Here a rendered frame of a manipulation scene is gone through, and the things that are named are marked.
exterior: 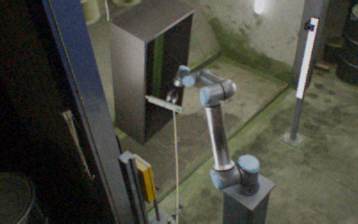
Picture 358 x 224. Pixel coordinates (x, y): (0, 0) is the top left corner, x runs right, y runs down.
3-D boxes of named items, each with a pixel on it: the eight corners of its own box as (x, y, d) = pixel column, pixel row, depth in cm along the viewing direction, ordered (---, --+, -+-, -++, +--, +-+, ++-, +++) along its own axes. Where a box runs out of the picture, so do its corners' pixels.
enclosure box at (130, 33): (115, 126, 342) (107, 20, 252) (155, 94, 375) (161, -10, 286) (142, 146, 329) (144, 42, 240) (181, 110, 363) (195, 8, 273)
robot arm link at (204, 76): (241, 80, 228) (206, 66, 291) (223, 85, 225) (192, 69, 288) (242, 97, 231) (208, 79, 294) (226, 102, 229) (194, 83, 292)
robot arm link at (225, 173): (242, 188, 246) (226, 84, 224) (218, 195, 243) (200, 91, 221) (233, 179, 260) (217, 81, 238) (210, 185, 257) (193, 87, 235)
